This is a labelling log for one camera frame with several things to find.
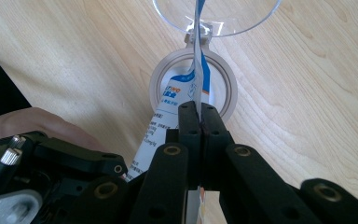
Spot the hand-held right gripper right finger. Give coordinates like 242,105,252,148
201,105,235,190

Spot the white and blue packet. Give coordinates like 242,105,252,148
124,0,213,224

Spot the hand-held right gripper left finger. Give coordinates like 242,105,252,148
166,100,203,189

